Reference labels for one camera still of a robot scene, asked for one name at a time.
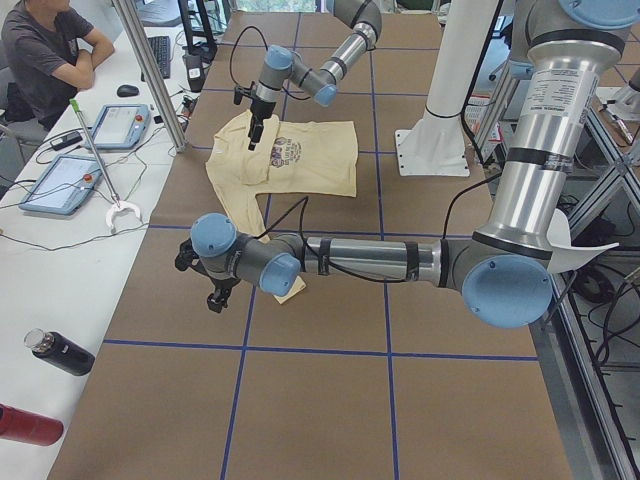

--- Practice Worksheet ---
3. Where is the white pedestal column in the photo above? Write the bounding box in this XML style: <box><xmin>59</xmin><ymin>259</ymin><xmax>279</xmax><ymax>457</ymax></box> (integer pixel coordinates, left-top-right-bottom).
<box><xmin>425</xmin><ymin>0</ymin><xmax>502</xmax><ymax>119</ymax></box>

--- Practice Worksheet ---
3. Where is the seated person in grey shirt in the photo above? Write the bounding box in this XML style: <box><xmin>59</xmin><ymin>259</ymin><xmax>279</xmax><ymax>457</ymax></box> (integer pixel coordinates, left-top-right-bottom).
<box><xmin>1</xmin><ymin>0</ymin><xmax>114</xmax><ymax>131</ymax></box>

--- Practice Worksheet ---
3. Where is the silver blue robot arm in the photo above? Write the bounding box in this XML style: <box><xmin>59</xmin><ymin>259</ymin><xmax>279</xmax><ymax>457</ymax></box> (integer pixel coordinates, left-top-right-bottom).
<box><xmin>188</xmin><ymin>1</ymin><xmax>639</xmax><ymax>328</ymax></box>
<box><xmin>234</xmin><ymin>0</ymin><xmax>382</xmax><ymax>151</ymax></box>

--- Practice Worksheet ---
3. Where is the lower teach pendant tablet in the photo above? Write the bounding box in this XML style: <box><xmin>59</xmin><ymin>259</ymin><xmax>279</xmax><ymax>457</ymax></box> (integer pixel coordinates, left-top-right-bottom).
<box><xmin>19</xmin><ymin>154</ymin><xmax>102</xmax><ymax>216</ymax></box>

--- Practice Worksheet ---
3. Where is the reacher grabber stick tool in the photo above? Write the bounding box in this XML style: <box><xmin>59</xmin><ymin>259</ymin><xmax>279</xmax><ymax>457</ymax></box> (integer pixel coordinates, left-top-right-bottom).
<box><xmin>69</xmin><ymin>99</ymin><xmax>142</xmax><ymax>234</ymax></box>

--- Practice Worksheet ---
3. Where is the cream long-sleeve California shirt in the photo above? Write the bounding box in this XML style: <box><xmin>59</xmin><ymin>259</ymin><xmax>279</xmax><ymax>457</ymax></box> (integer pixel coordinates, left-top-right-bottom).
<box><xmin>205</xmin><ymin>110</ymin><xmax>359</xmax><ymax>305</ymax></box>

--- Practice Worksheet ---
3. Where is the black water bottle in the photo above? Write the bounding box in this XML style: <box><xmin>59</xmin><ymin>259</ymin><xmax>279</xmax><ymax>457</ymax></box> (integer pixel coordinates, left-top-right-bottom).
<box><xmin>24</xmin><ymin>328</ymin><xmax>95</xmax><ymax>376</ymax></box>

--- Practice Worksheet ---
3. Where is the black keyboard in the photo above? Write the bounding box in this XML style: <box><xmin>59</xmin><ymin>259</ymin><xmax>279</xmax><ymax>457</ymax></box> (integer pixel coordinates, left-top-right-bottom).
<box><xmin>147</xmin><ymin>35</ymin><xmax>171</xmax><ymax>79</ymax></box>

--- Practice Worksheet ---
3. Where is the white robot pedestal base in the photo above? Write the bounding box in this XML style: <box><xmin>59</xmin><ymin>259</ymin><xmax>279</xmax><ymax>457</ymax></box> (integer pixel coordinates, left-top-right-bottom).
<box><xmin>394</xmin><ymin>130</ymin><xmax>470</xmax><ymax>177</ymax></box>

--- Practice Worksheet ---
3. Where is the aluminium frame post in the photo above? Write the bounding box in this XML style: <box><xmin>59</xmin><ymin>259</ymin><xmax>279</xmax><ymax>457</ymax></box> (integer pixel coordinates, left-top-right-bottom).
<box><xmin>113</xmin><ymin>0</ymin><xmax>187</xmax><ymax>153</ymax></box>

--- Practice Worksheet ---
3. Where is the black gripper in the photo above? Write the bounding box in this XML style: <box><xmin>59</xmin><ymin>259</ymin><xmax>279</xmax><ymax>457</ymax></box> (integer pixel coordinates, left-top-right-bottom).
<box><xmin>248</xmin><ymin>97</ymin><xmax>273</xmax><ymax>151</ymax></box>
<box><xmin>206</xmin><ymin>273</ymin><xmax>240</xmax><ymax>313</ymax></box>

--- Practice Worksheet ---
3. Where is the upper teach pendant tablet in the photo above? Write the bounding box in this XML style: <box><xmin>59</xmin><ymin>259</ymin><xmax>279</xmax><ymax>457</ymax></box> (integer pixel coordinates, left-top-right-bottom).
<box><xmin>90</xmin><ymin>104</ymin><xmax>150</xmax><ymax>151</ymax></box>

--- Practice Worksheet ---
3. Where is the black computer mouse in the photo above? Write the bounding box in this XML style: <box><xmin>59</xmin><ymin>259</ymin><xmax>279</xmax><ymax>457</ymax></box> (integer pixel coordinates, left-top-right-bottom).
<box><xmin>116</xmin><ymin>84</ymin><xmax>140</xmax><ymax>98</ymax></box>

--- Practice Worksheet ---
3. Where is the red water bottle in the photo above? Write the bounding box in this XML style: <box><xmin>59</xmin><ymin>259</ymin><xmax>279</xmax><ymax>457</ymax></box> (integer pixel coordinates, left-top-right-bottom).
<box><xmin>1</xmin><ymin>404</ymin><xmax>64</xmax><ymax>446</ymax></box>

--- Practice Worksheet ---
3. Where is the white plastic chair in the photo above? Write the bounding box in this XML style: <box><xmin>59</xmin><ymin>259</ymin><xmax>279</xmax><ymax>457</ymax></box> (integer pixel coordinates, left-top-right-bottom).
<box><xmin>546</xmin><ymin>207</ymin><xmax>621</xmax><ymax>275</ymax></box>

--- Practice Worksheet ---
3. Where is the black power adapter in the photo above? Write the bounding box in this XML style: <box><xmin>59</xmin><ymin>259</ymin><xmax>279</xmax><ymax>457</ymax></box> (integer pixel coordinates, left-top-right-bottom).
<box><xmin>50</xmin><ymin>130</ymin><xmax>83</xmax><ymax>151</ymax></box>

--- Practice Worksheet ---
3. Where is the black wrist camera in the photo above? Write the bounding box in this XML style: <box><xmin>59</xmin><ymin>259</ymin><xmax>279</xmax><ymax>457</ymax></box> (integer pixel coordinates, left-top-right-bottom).
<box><xmin>174</xmin><ymin>239</ymin><xmax>200</xmax><ymax>272</ymax></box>
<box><xmin>233</xmin><ymin>84</ymin><xmax>255</xmax><ymax>105</ymax></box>

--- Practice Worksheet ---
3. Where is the teach pendant tablet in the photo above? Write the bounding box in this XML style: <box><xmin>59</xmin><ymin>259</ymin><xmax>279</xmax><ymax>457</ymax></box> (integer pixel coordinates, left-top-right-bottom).
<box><xmin>90</xmin><ymin>104</ymin><xmax>150</xmax><ymax>151</ymax></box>
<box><xmin>19</xmin><ymin>154</ymin><xmax>102</xmax><ymax>216</ymax></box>

